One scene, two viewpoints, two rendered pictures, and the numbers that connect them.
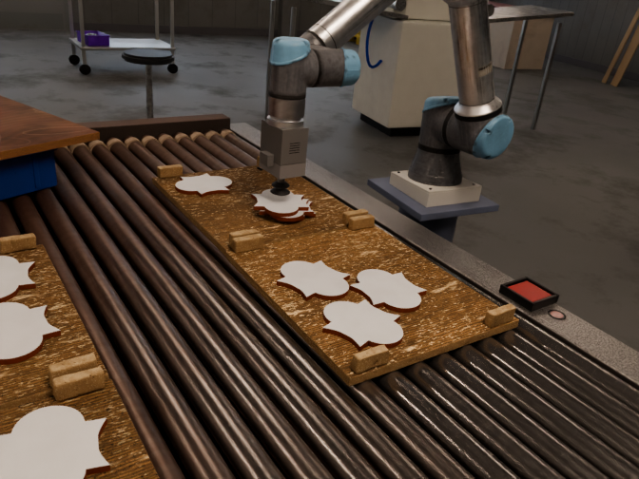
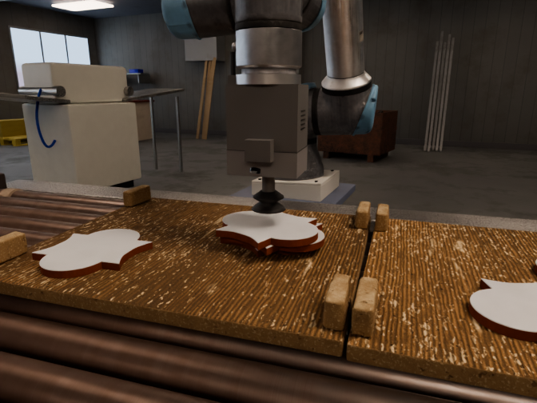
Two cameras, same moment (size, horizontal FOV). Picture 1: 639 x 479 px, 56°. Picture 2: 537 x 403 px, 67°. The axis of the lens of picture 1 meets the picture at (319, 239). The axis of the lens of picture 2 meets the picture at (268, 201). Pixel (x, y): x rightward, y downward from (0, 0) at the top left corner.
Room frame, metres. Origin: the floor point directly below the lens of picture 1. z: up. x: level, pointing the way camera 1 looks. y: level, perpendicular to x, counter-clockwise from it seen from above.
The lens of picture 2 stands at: (0.81, 0.39, 1.13)
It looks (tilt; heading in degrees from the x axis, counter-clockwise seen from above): 15 degrees down; 323
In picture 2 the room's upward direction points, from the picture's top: straight up
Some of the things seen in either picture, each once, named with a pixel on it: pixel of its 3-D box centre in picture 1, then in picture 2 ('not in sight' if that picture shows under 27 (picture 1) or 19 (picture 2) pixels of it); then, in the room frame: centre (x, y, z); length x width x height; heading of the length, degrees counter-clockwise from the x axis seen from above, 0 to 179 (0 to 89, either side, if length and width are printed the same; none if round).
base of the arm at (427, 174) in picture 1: (436, 161); (294, 156); (1.62, -0.30, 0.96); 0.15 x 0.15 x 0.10
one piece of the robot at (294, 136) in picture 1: (278, 144); (263, 124); (1.20, 0.11, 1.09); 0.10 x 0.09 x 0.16; 127
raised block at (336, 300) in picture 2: (243, 238); (338, 299); (1.04, 0.15, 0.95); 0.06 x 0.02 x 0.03; 126
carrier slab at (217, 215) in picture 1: (257, 201); (204, 245); (1.27, 0.15, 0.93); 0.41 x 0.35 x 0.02; 36
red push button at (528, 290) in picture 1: (528, 294); not in sight; (0.98, -0.40, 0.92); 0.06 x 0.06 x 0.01; 36
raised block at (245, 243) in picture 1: (247, 242); (365, 305); (1.01, 0.13, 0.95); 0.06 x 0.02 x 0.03; 125
